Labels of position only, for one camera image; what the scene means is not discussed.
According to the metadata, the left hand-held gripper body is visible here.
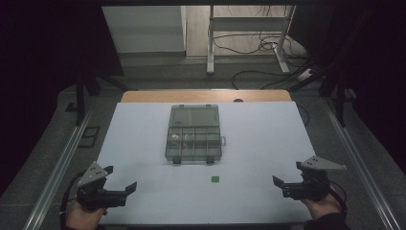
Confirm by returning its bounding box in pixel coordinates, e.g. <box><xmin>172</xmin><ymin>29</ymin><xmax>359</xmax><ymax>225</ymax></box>
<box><xmin>76</xmin><ymin>161</ymin><xmax>127</xmax><ymax>212</ymax></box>

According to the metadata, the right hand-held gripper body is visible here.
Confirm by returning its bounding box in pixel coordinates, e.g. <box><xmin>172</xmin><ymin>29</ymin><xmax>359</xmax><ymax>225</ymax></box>
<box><xmin>282</xmin><ymin>155</ymin><xmax>348</xmax><ymax>202</ymax></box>

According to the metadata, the clear plastic compartment box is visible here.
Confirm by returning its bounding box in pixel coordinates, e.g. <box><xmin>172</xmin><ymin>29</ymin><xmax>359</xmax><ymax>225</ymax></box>
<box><xmin>164</xmin><ymin>103</ymin><xmax>227</xmax><ymax>166</ymax></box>

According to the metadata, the person's right hand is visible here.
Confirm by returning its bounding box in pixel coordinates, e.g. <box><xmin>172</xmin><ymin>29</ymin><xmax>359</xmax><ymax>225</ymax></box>
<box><xmin>301</xmin><ymin>191</ymin><xmax>343</xmax><ymax>221</ymax></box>

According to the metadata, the person's left hand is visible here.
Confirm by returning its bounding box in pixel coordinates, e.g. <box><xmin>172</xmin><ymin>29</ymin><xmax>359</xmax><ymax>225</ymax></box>
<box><xmin>65</xmin><ymin>200</ymin><xmax>108</xmax><ymax>230</ymax></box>

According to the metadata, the black stand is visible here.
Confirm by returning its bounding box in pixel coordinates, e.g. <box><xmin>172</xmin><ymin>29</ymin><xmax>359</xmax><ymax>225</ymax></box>
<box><xmin>74</xmin><ymin>68</ymin><xmax>139</xmax><ymax>127</ymax></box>
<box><xmin>288</xmin><ymin>57</ymin><xmax>357</xmax><ymax>129</ymax></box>

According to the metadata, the white power strip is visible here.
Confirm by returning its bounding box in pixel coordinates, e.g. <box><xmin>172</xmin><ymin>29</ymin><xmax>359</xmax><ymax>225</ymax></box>
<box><xmin>297</xmin><ymin>68</ymin><xmax>314</xmax><ymax>81</ymax></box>

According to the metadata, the black curtain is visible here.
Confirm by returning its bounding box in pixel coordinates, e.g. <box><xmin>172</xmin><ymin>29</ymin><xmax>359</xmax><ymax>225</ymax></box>
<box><xmin>292</xmin><ymin>0</ymin><xmax>406</xmax><ymax>175</ymax></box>
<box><xmin>0</xmin><ymin>0</ymin><xmax>124</xmax><ymax>196</ymax></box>

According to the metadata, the white cabinet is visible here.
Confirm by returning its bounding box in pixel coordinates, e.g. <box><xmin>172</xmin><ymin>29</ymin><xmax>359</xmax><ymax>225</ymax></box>
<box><xmin>101</xmin><ymin>5</ymin><xmax>188</xmax><ymax>54</ymax></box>

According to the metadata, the left hand-held gripper cable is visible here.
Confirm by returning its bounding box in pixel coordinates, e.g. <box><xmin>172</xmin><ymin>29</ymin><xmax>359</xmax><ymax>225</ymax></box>
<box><xmin>59</xmin><ymin>171</ymin><xmax>86</xmax><ymax>228</ymax></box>

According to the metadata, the hand-held gripper cable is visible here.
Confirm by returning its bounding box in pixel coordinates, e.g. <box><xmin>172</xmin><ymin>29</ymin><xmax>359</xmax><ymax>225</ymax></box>
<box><xmin>59</xmin><ymin>171</ymin><xmax>86</xmax><ymax>228</ymax></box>
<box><xmin>327</xmin><ymin>180</ymin><xmax>350</xmax><ymax>216</ymax></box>

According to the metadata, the right hand-held gripper cable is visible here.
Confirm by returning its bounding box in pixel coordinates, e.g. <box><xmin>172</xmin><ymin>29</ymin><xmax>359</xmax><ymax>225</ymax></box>
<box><xmin>327</xmin><ymin>180</ymin><xmax>350</xmax><ymax>216</ymax></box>

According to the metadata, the aluminium rail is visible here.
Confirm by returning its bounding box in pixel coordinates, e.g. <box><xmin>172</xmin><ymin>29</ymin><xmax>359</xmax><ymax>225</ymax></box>
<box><xmin>325</xmin><ymin>97</ymin><xmax>406</xmax><ymax>230</ymax></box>
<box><xmin>23</xmin><ymin>106</ymin><xmax>96</xmax><ymax>230</ymax></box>

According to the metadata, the black floor frame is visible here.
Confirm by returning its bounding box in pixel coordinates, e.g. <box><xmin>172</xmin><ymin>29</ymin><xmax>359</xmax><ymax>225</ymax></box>
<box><xmin>78</xmin><ymin>126</ymin><xmax>102</xmax><ymax>149</ymax></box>

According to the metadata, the black floor cable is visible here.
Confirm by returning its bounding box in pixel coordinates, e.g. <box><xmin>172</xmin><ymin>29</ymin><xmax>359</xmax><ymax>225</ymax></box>
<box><xmin>212</xmin><ymin>31</ymin><xmax>308</xmax><ymax>56</ymax></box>
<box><xmin>231</xmin><ymin>68</ymin><xmax>308</xmax><ymax>91</ymax></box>

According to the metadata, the white metal desk frame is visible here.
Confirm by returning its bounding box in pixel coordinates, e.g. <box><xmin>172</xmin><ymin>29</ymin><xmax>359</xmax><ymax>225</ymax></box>
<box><xmin>206</xmin><ymin>5</ymin><xmax>297</xmax><ymax>77</ymax></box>

